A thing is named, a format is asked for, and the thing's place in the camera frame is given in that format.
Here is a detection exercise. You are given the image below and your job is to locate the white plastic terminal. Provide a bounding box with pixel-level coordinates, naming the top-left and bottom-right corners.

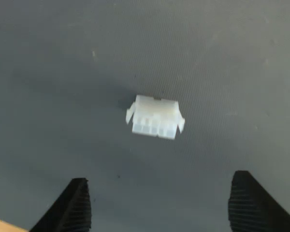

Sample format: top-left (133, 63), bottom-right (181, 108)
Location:
top-left (126, 94), bottom-right (186, 141)

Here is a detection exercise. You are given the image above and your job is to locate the dark grey mat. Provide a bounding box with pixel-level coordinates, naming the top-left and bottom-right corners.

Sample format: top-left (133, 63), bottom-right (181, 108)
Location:
top-left (0, 0), bottom-right (290, 232)

